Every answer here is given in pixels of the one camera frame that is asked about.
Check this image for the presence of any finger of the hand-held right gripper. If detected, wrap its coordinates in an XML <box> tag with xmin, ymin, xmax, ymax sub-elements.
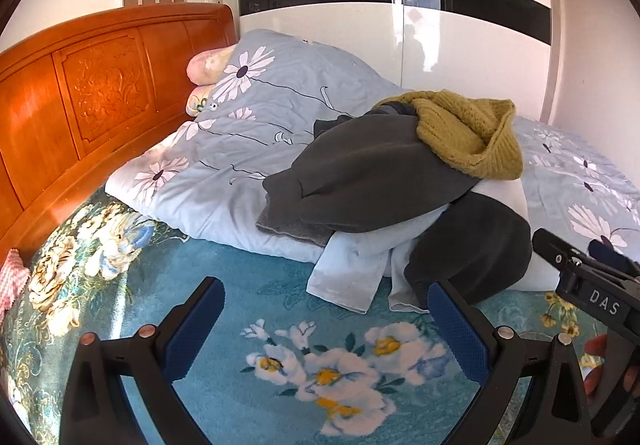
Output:
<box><xmin>588</xmin><ymin>236</ymin><xmax>640</xmax><ymax>280</ymax></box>
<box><xmin>531</xmin><ymin>227</ymin><xmax>601</xmax><ymax>278</ymax></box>

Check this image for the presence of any dark grey fleece garment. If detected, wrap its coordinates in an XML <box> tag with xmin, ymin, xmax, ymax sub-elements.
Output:
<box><xmin>256</xmin><ymin>100</ymin><xmax>482</xmax><ymax>247</ymax></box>

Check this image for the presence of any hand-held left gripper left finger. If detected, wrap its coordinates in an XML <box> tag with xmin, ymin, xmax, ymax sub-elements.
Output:
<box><xmin>60</xmin><ymin>276</ymin><xmax>226</xmax><ymax>445</ymax></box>

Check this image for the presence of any pink checkered cloth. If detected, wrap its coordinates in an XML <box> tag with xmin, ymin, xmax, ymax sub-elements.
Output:
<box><xmin>0</xmin><ymin>248</ymin><xmax>31</xmax><ymax>314</ymax></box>

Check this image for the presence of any mustard knit sweater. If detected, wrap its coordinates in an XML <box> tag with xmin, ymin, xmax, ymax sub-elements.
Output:
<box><xmin>374</xmin><ymin>89</ymin><xmax>524</xmax><ymax>182</ymax></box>

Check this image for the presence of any charcoal garment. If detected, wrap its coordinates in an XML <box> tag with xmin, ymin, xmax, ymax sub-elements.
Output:
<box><xmin>403</xmin><ymin>192</ymin><xmax>534</xmax><ymax>312</ymax></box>

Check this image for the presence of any light blue shirt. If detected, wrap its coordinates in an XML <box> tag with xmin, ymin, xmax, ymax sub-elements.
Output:
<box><xmin>306</xmin><ymin>212</ymin><xmax>451</xmax><ymax>315</ymax></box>

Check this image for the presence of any white wardrobe with black stripe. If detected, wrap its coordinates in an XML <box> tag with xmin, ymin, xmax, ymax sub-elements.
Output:
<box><xmin>235</xmin><ymin>0</ymin><xmax>554</xmax><ymax>123</ymax></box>

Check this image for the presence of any pink pillow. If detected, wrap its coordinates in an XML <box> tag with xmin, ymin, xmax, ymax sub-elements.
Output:
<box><xmin>186</xmin><ymin>46</ymin><xmax>239</xmax><ymax>84</ymax></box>
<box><xmin>185</xmin><ymin>84</ymin><xmax>221</xmax><ymax>117</ymax></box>

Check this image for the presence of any carved wooden headboard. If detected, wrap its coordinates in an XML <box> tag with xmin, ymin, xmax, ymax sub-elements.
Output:
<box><xmin>0</xmin><ymin>2</ymin><xmax>239</xmax><ymax>272</ymax></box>

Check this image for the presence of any pale blue daisy quilt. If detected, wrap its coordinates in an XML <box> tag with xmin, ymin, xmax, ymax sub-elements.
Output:
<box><xmin>105</xmin><ymin>28</ymin><xmax>640</xmax><ymax>267</ymax></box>

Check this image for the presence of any teal floral blanket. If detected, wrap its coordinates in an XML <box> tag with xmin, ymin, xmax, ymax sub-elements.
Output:
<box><xmin>0</xmin><ymin>185</ymin><xmax>618</xmax><ymax>445</ymax></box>

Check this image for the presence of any person's right hand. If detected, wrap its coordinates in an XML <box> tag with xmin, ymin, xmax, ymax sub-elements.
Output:
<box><xmin>581</xmin><ymin>332</ymin><xmax>626</xmax><ymax>398</ymax></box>

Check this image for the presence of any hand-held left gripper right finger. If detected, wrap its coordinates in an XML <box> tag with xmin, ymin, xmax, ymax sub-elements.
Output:
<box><xmin>427</xmin><ymin>280</ymin><xmax>596</xmax><ymax>445</ymax></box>

